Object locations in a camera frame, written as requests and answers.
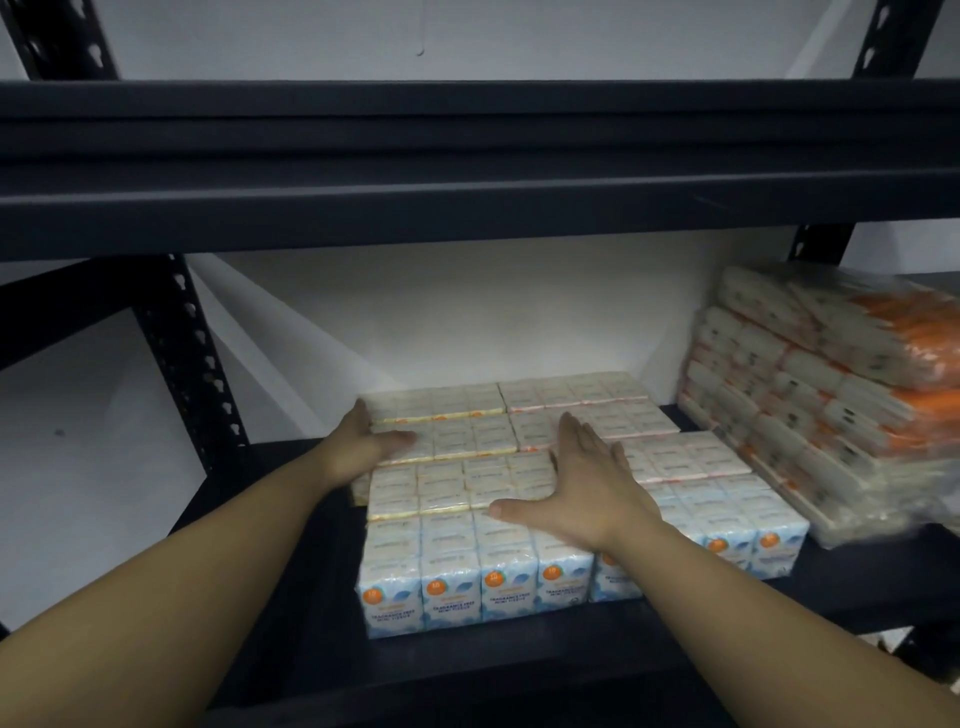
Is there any person's right forearm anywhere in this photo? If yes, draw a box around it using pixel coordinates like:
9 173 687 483
599 521 960 728

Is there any person's right hand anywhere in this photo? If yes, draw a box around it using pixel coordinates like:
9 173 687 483
488 410 665 556

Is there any blue tissue packet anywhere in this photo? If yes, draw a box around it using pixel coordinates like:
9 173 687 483
356 509 599 640
590 472 811 605

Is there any person's left forearm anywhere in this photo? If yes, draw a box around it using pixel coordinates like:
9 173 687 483
0 442 354 728

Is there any person's left hand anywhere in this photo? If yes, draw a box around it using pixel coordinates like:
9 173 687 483
322 398 418 489

